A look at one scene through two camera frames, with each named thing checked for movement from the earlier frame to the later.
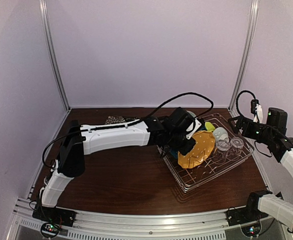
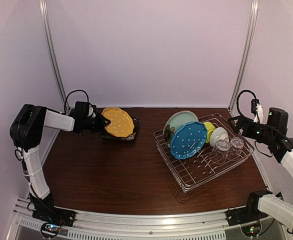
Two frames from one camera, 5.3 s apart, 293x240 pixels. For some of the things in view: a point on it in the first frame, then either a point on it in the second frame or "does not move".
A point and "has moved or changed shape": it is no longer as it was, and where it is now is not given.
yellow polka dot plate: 205,141 → 122,124
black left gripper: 184,150 → 100,124
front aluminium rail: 211,224 does not move
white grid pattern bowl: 220,133 does not move
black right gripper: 240,124 does not move
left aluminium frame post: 45,14 does not move
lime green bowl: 209,126 does not move
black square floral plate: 112,119 has moved or changed shape
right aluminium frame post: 245,55 does not move
